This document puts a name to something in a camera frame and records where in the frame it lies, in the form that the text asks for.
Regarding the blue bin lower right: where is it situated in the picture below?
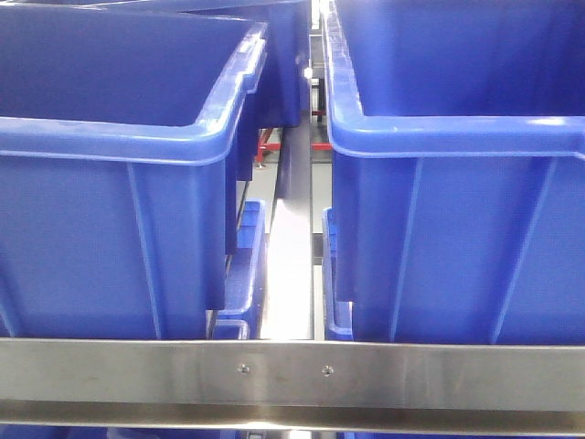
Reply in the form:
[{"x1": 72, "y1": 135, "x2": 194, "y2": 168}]
[{"x1": 322, "y1": 207, "x2": 353, "y2": 341}]

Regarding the blue bin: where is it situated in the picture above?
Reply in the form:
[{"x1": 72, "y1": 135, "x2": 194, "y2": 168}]
[
  {"x1": 184, "y1": 1, "x2": 310, "y2": 128},
  {"x1": 322, "y1": 207, "x2": 353, "y2": 341},
  {"x1": 1, "y1": 3, "x2": 267, "y2": 339},
  {"x1": 323, "y1": 1, "x2": 584, "y2": 345}
]

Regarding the blue bin behind left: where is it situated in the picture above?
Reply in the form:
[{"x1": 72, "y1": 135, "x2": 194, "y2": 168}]
[{"x1": 184, "y1": 1, "x2": 310, "y2": 128}]

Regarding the blue bin front right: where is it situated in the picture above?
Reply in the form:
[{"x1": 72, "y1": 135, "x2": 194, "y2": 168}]
[{"x1": 323, "y1": 1, "x2": 584, "y2": 345}]

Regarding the blue bin front left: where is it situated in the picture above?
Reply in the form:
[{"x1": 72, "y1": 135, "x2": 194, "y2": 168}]
[{"x1": 1, "y1": 3, "x2": 267, "y2": 339}]

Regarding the steel shelf front rail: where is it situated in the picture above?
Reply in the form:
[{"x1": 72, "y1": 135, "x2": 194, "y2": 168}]
[{"x1": 1, "y1": 338, "x2": 584, "y2": 436}]

